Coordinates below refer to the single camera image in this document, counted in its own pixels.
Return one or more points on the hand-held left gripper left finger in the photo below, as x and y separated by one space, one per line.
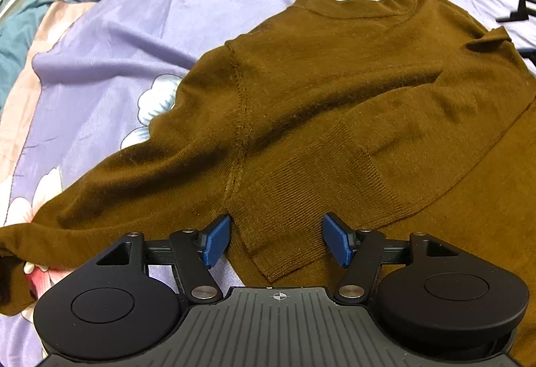
218 241

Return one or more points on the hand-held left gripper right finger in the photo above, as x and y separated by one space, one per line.
337 239

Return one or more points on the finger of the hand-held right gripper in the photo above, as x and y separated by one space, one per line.
528 53
520 9

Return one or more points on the brown knit sweater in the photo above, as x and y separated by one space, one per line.
318 99

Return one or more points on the purple floral bed sheet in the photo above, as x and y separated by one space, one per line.
125 27

